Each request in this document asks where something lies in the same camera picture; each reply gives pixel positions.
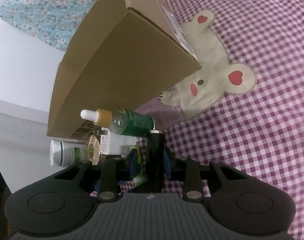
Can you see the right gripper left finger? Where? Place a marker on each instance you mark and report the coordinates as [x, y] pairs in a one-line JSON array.
[[115, 171]]

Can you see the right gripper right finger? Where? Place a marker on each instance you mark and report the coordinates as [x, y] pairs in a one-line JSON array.
[[188, 171]]

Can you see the green dropper bottle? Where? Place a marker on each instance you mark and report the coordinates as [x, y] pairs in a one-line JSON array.
[[120, 122]]

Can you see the white green tube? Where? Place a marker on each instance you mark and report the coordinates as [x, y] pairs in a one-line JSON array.
[[65, 153]]

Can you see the purple checkered tablecloth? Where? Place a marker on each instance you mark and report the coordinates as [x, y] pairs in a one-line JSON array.
[[260, 132]]

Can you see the brown cardboard box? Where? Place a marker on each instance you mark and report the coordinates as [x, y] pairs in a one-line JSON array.
[[123, 54]]

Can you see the floral blue curtain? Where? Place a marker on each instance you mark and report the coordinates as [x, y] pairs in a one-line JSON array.
[[53, 22]]

